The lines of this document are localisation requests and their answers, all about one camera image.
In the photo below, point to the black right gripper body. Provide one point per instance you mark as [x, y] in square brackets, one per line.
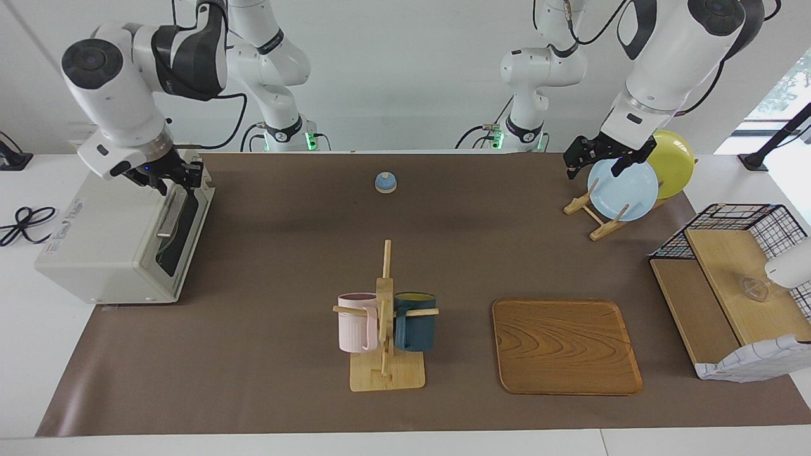
[165, 166]

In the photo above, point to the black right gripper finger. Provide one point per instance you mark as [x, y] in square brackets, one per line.
[160, 187]
[194, 183]

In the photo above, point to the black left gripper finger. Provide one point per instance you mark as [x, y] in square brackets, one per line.
[620, 167]
[572, 171]

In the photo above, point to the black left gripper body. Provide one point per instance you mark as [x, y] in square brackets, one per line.
[608, 149]

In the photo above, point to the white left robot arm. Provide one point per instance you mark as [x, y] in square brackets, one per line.
[665, 57]

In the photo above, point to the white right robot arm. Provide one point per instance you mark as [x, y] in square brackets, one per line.
[108, 82]

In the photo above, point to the white toaster oven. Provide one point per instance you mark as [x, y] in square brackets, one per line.
[101, 234]

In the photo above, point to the light blue plate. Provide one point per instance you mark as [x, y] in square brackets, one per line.
[627, 193]

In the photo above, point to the yellow plate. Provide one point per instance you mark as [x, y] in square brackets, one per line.
[675, 161]

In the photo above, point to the wooden plate rack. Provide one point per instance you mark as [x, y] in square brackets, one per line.
[602, 229]

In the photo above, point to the black clamp stand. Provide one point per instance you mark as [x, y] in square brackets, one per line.
[754, 161]

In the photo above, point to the black desk clamp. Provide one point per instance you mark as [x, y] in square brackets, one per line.
[12, 159]

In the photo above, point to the brown table mat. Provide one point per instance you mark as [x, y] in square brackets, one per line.
[443, 253]

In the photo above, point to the brown wooden tray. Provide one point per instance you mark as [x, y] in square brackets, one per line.
[564, 348]

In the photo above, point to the small clear glass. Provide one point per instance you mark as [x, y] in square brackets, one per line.
[754, 289]

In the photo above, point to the small blue service bell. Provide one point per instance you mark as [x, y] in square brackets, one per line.
[385, 183]

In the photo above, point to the white rounded device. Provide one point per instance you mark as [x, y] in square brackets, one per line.
[792, 266]

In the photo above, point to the pink mug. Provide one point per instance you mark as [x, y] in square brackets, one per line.
[355, 326]

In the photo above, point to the dark blue mug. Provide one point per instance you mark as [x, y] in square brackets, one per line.
[417, 329]

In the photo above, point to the white checked cloth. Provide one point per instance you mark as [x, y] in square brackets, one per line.
[760, 361]

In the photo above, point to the wooden mug rack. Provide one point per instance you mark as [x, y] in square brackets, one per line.
[385, 377]

